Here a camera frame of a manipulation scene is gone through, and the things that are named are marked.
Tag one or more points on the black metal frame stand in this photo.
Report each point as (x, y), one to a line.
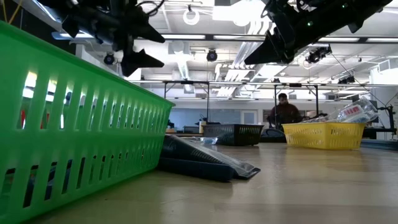
(186, 82)
(295, 84)

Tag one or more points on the long ceiling light strip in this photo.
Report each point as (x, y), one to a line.
(183, 36)

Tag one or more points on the yellow plastic basket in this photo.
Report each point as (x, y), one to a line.
(323, 135)

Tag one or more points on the black office desk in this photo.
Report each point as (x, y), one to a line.
(382, 132)

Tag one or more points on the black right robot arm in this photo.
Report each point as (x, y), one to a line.
(342, 15)

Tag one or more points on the red plastic basket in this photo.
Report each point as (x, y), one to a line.
(22, 119)

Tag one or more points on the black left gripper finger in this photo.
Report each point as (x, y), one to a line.
(147, 34)
(136, 60)

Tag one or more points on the green plastic basket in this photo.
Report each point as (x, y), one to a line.
(93, 144)

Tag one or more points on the person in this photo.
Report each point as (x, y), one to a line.
(284, 115)

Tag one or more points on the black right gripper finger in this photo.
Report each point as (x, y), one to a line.
(273, 51)

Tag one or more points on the black aluminium table frame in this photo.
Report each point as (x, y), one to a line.
(382, 144)

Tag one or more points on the black round ceiling spotlight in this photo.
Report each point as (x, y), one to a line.
(211, 56)
(109, 59)

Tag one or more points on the red print packaged toothbrush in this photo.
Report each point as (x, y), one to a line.
(351, 111)

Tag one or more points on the black plastic basket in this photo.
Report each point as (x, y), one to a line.
(233, 134)

